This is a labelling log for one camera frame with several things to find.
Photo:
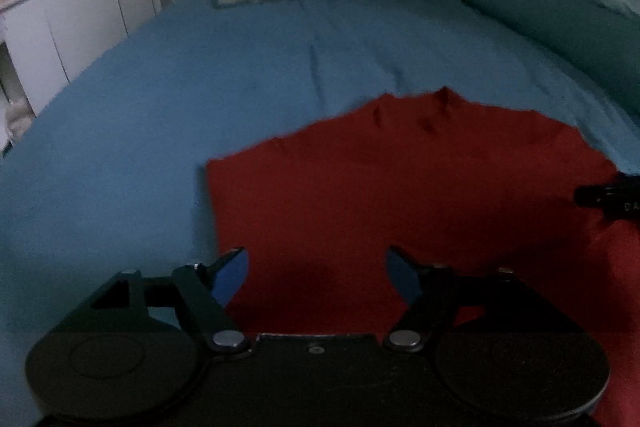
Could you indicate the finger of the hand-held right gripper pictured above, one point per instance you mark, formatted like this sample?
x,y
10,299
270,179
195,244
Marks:
x,y
607,198

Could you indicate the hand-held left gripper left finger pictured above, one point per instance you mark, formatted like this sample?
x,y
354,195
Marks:
x,y
231,275

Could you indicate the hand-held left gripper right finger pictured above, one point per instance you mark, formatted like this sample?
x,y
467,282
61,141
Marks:
x,y
404,277

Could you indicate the red shirt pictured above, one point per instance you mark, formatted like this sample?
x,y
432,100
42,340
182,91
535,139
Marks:
x,y
400,187

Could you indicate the blue bed sheet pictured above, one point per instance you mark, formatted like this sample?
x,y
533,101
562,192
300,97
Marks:
x,y
200,97

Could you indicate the teal bolster pillow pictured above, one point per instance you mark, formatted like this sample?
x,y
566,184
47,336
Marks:
x,y
550,17

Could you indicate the white wardrobe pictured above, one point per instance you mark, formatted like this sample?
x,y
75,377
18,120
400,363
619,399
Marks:
x,y
75,7

